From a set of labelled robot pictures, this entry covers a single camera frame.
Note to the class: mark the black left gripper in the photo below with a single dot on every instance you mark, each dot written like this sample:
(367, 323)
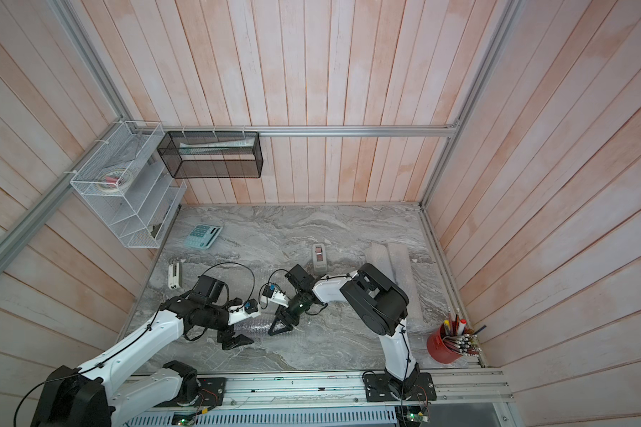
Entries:
(234, 342)

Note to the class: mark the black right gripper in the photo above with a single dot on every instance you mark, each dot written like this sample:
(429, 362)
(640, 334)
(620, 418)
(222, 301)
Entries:
(288, 326)

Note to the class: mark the dark purple bottle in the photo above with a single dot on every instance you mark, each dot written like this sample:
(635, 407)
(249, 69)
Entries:
(259, 325)

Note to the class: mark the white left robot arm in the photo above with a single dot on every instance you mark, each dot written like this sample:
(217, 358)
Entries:
(97, 392)

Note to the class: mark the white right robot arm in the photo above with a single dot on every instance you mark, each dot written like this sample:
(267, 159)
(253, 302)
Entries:
(380, 304)

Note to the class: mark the light blue desk calculator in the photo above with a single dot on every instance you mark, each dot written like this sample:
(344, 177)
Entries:
(203, 236)

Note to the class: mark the red pen cup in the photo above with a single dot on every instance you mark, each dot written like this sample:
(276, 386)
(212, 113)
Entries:
(438, 350)

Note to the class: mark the pens in cup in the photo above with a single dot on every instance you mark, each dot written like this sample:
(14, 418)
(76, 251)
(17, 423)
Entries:
(459, 338)

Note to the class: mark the tape roll on shelf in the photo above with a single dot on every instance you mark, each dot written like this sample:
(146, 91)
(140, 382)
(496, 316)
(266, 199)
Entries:
(115, 181)

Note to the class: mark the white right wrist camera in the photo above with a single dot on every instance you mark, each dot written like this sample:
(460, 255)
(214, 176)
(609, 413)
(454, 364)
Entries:
(272, 294)

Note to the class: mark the black mesh wall basket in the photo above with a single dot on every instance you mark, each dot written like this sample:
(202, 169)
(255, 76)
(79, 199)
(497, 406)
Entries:
(212, 154)

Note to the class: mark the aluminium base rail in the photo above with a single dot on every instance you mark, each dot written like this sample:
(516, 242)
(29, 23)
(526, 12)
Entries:
(317, 398)

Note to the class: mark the white mesh wall shelf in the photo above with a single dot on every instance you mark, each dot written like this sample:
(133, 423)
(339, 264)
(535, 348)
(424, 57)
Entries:
(129, 187)

